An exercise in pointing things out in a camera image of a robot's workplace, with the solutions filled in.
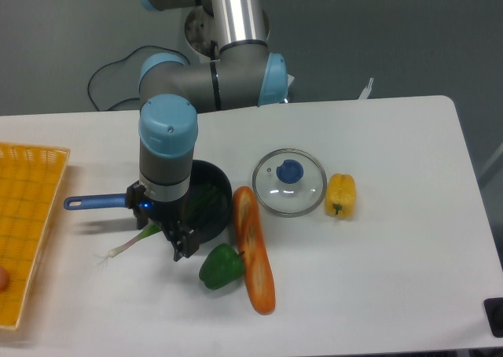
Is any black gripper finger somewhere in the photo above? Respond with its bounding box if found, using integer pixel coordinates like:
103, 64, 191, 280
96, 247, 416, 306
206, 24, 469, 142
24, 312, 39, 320
133, 204, 147, 230
172, 222, 200, 262

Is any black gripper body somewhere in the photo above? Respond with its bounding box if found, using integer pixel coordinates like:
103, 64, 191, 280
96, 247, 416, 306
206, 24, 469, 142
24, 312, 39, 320
126, 182, 185, 241

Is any green onion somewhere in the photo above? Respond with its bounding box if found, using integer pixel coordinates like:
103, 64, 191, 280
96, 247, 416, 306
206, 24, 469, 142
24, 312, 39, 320
96, 182, 229, 268

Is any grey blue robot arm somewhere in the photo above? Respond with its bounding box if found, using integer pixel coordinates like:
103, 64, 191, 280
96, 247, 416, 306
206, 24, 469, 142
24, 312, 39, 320
133, 0, 288, 259

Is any green bell pepper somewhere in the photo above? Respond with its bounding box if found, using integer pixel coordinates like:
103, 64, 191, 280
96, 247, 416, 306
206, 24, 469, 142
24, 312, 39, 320
199, 244, 245, 290

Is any orange baguette bread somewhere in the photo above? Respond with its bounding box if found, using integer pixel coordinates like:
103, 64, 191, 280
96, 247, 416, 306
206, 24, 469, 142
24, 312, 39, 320
233, 186, 276, 315

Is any yellow plastic basket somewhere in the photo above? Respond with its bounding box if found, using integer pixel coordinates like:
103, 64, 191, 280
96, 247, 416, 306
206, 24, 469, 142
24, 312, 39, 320
1, 142, 70, 330

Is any glass lid blue knob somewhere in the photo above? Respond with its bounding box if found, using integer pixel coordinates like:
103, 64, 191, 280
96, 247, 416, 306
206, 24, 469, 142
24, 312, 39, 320
252, 149, 327, 218

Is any orange item in basket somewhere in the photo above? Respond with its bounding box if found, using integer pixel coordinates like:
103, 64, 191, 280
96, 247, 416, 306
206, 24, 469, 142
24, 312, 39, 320
0, 266, 10, 293

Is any yellow bell pepper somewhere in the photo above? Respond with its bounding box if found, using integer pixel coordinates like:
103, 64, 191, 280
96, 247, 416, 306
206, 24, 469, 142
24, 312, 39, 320
325, 173, 357, 219

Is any black object table corner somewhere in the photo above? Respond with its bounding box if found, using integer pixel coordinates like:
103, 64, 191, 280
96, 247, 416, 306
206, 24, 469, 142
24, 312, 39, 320
483, 297, 503, 338

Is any black pot blue handle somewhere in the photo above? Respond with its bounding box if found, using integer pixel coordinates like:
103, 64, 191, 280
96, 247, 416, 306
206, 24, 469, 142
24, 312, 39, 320
64, 160, 232, 244

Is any black cable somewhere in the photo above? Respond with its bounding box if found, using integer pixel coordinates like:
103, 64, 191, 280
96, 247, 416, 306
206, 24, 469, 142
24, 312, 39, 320
86, 44, 193, 112

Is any metal table bracket right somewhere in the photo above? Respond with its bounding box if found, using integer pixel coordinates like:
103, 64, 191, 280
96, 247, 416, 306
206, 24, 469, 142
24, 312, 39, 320
358, 77, 374, 100

